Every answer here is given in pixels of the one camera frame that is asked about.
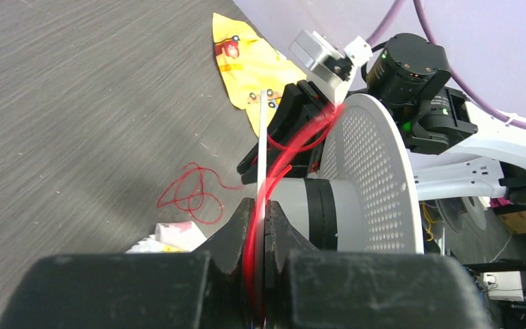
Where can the grey plastic spool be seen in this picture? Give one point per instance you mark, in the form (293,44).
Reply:
(363,198)

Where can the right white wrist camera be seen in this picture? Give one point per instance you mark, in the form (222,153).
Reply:
(330,69)

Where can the white patterned cloth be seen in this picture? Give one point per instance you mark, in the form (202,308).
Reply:
(170,238)

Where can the yellow patterned cloth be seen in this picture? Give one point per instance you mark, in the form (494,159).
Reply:
(249,65)

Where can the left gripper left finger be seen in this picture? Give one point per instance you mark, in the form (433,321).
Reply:
(198,289)

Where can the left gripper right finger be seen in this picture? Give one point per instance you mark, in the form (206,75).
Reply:
(311,288)

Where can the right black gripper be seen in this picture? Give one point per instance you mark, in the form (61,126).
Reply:
(408,76)

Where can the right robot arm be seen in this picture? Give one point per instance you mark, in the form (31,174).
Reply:
(490,163)

